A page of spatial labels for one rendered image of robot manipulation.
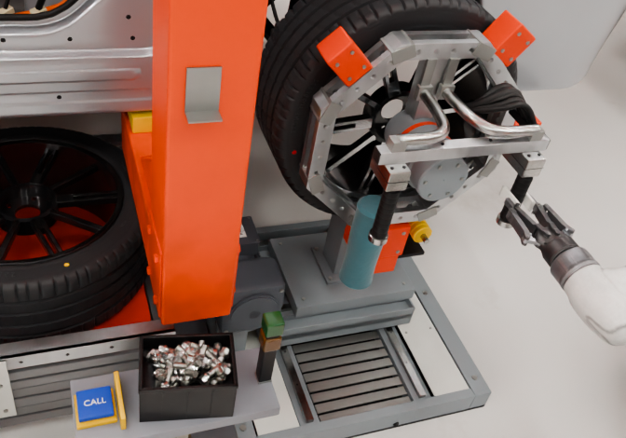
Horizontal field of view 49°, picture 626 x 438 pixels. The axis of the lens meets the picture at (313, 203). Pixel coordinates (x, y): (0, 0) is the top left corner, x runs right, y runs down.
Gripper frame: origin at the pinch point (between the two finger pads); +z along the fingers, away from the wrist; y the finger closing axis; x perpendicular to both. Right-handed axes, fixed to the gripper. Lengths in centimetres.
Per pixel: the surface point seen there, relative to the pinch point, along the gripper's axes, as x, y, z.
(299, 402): -75, -41, 4
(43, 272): -32, -105, 26
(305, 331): -68, -34, 23
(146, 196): -15, -80, 30
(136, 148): -15, -80, 49
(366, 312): -68, -13, 26
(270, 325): -17, -62, -12
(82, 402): -35, -100, -9
